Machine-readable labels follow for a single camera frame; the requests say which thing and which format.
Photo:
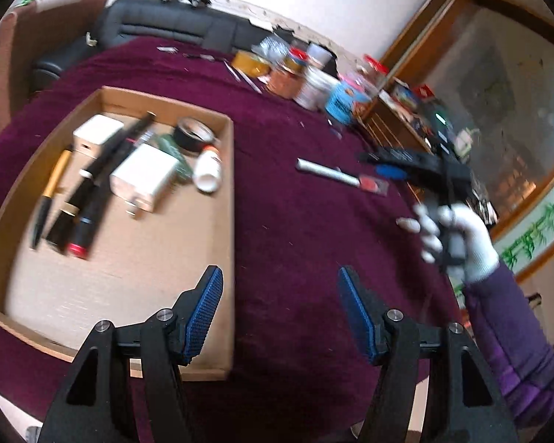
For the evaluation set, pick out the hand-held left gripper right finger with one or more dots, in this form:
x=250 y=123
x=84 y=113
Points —
x=358 y=314

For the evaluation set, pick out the maroon tablecloth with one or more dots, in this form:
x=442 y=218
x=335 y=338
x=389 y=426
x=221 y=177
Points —
x=286 y=240

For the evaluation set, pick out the large white charger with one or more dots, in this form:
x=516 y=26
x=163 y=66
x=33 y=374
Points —
x=141 y=175

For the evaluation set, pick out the brown chair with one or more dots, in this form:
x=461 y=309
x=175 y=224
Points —
x=37 y=41

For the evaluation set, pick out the cardboard box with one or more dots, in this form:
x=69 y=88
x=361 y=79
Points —
x=120 y=267

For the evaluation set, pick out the green packet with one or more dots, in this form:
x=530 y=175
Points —
x=175 y=152

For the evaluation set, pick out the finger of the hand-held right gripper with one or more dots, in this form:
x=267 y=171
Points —
x=392 y=172
x=392 y=155

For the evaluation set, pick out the black and gold lipstick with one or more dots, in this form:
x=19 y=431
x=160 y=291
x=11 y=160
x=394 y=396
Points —
x=62 y=228

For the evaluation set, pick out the black tape roll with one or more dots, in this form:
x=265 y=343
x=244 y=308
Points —
x=191 y=140

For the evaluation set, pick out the grey lid jar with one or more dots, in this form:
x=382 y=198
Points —
x=319 y=53

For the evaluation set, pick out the clear jar with red lid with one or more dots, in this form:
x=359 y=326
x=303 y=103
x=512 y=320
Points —
x=374 y=67

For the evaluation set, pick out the white jar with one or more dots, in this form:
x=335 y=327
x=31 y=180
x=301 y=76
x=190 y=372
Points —
x=314 y=90

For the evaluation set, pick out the colourful box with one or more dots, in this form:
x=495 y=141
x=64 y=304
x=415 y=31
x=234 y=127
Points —
x=411 y=94

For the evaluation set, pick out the small metal clip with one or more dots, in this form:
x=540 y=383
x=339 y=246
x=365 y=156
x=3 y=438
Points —
x=166 y=49
x=198 y=57

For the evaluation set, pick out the blue label jar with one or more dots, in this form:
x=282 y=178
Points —
x=344 y=101

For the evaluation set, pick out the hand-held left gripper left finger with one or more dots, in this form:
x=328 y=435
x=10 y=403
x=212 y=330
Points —
x=203 y=314

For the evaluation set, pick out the person's right forearm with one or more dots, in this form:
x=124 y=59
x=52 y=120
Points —
x=512 y=355

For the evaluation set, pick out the person's right hand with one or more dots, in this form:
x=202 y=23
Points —
x=478 y=244

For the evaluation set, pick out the orange contents jar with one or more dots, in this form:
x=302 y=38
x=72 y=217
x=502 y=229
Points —
x=285 y=78

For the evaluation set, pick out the crumpled foil wrapper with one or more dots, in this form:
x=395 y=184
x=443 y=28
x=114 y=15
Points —
x=270 y=47

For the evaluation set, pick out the black marker with red caps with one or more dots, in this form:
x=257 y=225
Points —
x=99 y=184

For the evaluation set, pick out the clear case with red contents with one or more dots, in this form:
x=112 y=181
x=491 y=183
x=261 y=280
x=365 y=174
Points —
x=371 y=184

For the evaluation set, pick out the black and yellow pen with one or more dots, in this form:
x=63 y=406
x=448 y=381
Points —
x=53 y=184

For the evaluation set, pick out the black sofa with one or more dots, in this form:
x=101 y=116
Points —
x=166 y=23

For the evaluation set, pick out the small white charger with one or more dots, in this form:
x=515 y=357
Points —
x=97 y=131

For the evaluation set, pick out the white glue bottle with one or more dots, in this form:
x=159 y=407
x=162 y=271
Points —
x=207 y=170

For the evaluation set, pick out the metal tweezers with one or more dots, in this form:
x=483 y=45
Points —
x=240 y=74
x=254 y=84

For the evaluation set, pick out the black grey-tipped pen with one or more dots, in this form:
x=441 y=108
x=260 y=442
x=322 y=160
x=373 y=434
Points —
x=143 y=124

